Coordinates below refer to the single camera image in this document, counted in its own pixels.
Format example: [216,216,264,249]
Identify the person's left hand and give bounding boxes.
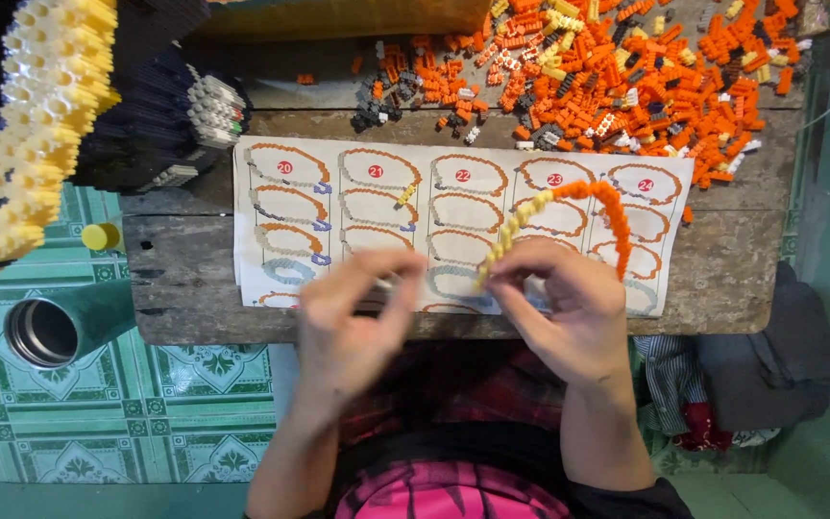
[294,248,427,418]

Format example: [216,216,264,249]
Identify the green steel flask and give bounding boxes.
[3,279,137,373]

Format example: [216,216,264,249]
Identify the orange and yellow brick arc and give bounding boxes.
[476,179,634,291]

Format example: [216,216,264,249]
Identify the red plaid trousers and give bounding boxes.
[339,339,569,449]

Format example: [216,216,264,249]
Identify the person's right hand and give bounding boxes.
[483,238,634,395]

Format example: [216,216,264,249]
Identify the heap of clothes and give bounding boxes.
[631,261,830,454]

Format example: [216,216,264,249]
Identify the large yellow black brick model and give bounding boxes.
[0,0,252,291]

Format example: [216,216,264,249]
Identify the small yellow cap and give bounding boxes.
[81,222,122,252]

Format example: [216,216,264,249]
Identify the pink and black shirt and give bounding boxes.
[242,421,697,519]

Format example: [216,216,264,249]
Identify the pile of orange building bricks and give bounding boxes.
[349,0,814,183]

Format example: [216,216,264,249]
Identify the white printed instruction sheet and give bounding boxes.
[232,135,696,319]

